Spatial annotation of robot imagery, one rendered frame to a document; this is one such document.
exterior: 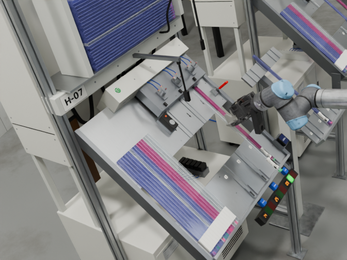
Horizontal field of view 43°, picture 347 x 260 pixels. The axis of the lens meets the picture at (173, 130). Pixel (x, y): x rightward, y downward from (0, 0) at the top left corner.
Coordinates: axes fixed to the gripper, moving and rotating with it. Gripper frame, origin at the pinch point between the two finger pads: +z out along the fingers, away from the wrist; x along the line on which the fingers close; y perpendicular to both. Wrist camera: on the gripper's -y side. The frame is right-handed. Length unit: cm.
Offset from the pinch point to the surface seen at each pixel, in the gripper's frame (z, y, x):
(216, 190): 4.7, -15.4, 24.9
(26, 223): 196, 15, 32
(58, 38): -1, 68, 41
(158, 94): 7.6, 29.5, 14.6
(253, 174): 2.8, -23.4, 5.2
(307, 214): 47, -84, -49
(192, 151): 52, -7, -16
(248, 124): 7.5, -8.4, -16.6
